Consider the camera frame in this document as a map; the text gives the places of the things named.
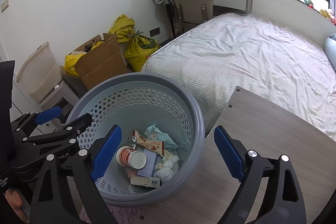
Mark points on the blue-grey perforated plastic basket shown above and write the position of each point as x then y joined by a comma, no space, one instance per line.
147,103

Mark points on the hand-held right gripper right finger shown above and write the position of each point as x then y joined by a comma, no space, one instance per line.
228,153

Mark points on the row of small plush toys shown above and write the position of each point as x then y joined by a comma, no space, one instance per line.
325,12

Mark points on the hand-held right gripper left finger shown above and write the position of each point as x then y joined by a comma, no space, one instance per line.
106,153

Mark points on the beige wall switch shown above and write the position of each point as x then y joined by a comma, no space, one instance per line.
4,5

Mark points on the brown cardboard box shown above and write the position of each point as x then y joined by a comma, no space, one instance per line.
102,66

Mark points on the small green-white drink carton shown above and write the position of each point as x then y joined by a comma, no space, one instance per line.
143,181

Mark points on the pink pig toy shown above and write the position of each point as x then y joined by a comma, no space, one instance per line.
131,173

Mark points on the yellow plastic bag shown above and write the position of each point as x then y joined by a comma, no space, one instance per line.
122,27
72,61
141,53

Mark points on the dark wall socket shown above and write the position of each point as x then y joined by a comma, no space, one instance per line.
155,31

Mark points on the red and white paper cup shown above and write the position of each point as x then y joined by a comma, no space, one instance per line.
127,155

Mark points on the white tissue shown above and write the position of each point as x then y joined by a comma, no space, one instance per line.
168,167

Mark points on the long blue toothpaste box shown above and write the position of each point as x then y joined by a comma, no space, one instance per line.
149,164

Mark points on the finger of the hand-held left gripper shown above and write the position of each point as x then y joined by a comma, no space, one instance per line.
78,123
48,115

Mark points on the pink fluffy rug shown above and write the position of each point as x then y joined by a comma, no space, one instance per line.
115,216

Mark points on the translucent beige plastic bin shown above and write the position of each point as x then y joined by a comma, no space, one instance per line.
39,71

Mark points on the person's left hand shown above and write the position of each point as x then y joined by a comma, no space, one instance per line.
14,200

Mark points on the light blue pillows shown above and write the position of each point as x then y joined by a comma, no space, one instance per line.
331,50

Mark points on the light blue wet wipe packet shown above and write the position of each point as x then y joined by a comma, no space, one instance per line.
157,134

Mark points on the beige drawer cabinet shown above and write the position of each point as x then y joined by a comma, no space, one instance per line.
57,92

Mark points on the snack wrapper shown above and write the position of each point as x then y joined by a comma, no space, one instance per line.
152,145

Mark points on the bed with white sheet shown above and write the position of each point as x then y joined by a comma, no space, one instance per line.
249,56

